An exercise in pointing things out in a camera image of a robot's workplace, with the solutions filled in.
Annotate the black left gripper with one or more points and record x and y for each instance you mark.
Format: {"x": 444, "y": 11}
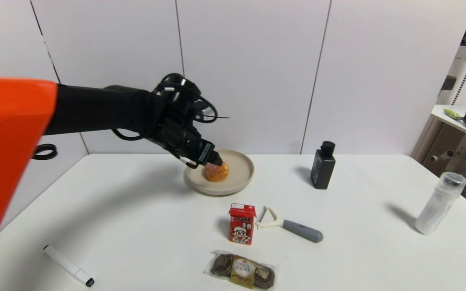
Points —
{"x": 206, "y": 152}

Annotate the golden cream puff pastry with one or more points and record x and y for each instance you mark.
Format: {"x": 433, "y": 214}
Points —
{"x": 217, "y": 173}

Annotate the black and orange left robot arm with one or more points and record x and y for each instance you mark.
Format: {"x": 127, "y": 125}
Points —
{"x": 55, "y": 113}

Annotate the beige round plate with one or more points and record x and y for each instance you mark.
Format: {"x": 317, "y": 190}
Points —
{"x": 233, "y": 178}

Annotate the red drink carton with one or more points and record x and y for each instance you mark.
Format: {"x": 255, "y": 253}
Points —
{"x": 241, "y": 224}

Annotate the black rectangular bottle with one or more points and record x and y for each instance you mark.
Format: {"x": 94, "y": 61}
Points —
{"x": 322, "y": 167}

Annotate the wrapped chocolate balls pack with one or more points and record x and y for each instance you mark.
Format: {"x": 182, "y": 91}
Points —
{"x": 241, "y": 270}

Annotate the white marker with black cap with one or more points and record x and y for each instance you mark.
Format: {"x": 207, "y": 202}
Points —
{"x": 67, "y": 264}

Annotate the translucent white plastic bottle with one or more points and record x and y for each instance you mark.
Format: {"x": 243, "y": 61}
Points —
{"x": 439, "y": 204}

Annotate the white side table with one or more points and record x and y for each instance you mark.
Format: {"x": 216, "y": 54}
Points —
{"x": 461, "y": 139}

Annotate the white perforated pegboard stand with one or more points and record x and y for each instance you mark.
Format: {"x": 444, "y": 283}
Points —
{"x": 465, "y": 76}

